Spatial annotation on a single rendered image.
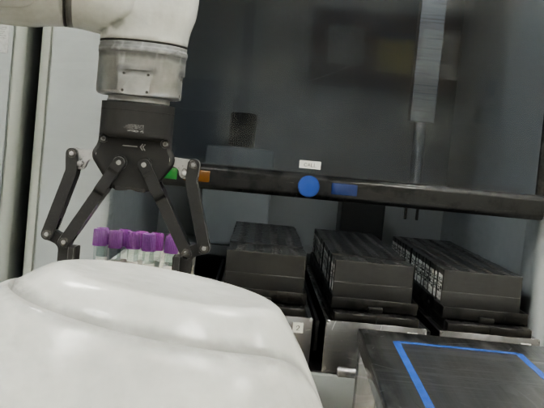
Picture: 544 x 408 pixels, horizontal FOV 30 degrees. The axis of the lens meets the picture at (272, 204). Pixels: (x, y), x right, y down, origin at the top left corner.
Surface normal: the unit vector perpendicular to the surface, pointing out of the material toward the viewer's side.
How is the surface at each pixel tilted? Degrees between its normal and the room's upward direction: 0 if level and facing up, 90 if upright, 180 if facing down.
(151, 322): 47
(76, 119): 90
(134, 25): 101
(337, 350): 90
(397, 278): 90
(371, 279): 90
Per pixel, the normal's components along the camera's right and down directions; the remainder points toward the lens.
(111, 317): 0.00, -0.66
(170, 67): 0.72, 0.11
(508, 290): 0.00, 0.05
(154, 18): 0.25, 0.38
